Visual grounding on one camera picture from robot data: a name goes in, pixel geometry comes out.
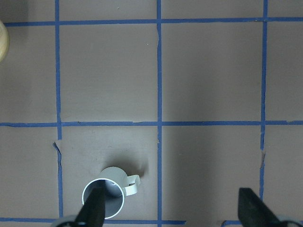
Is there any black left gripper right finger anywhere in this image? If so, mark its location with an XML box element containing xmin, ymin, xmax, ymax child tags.
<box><xmin>238</xmin><ymin>188</ymin><xmax>280</xmax><ymax>225</ymax></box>

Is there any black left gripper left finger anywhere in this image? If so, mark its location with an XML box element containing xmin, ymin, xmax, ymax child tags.
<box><xmin>74</xmin><ymin>187</ymin><xmax>105</xmax><ymax>225</ymax></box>

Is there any light grey ribbed cup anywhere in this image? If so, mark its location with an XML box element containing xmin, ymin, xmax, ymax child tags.
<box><xmin>82</xmin><ymin>166</ymin><xmax>141</xmax><ymax>219</ymax></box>

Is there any wooden mug tree stand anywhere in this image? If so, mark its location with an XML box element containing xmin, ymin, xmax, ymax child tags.
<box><xmin>0</xmin><ymin>21</ymin><xmax>10</xmax><ymax>61</ymax></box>

